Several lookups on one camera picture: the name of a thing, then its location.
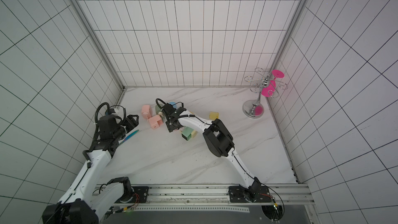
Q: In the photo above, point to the mint green pencil sharpener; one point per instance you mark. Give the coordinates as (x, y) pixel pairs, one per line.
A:
(188, 133)

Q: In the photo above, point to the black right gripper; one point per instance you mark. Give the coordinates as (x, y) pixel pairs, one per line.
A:
(169, 121)

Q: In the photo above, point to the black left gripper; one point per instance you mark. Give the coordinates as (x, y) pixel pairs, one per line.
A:
(132, 123)

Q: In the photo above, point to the chrome cup holder stand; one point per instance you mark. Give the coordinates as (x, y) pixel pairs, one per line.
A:
(253, 108)

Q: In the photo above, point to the teal handled tool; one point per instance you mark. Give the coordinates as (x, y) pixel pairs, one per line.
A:
(128, 137)

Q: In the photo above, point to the magenta plastic goblet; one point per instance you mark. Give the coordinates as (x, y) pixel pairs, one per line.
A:
(271, 90)

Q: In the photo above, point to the clear yellow sharpener tray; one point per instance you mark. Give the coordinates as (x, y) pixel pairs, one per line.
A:
(213, 115)

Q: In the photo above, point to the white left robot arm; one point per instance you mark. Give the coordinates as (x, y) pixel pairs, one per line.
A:
(84, 202)

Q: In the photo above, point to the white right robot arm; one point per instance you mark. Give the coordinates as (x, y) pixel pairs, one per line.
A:
(220, 143)

